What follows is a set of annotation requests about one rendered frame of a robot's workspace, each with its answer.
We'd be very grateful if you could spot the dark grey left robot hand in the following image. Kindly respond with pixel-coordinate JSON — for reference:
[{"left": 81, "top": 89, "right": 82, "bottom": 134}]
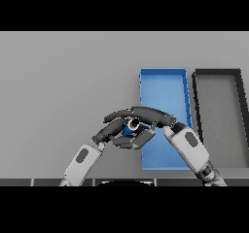
[{"left": 91, "top": 117, "right": 157, "bottom": 150}]

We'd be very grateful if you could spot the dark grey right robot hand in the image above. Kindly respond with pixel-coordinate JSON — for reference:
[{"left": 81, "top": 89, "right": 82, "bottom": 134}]
[{"left": 102, "top": 105, "right": 178, "bottom": 130}]

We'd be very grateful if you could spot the blue pipe with pale ring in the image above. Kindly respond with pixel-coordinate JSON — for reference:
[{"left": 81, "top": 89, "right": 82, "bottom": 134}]
[{"left": 122, "top": 116, "right": 141, "bottom": 138}]

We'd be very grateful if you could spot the blue bin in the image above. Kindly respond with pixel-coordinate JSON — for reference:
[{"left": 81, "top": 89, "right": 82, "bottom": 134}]
[{"left": 138, "top": 67, "right": 195, "bottom": 171}]

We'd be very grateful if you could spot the dark grey bin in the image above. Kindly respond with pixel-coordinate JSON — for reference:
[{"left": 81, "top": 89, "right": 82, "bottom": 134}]
[{"left": 191, "top": 68, "right": 249, "bottom": 170}]

